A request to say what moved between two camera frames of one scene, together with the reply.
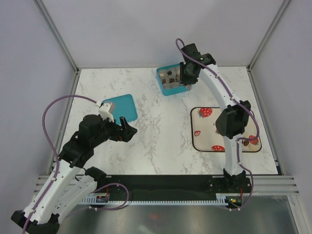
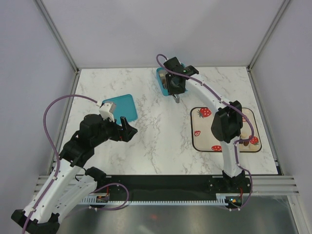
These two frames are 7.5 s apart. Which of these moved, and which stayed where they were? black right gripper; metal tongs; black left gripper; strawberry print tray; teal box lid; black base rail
Moved: black right gripper; metal tongs
Stayed: black left gripper; teal box lid; strawberry print tray; black base rail
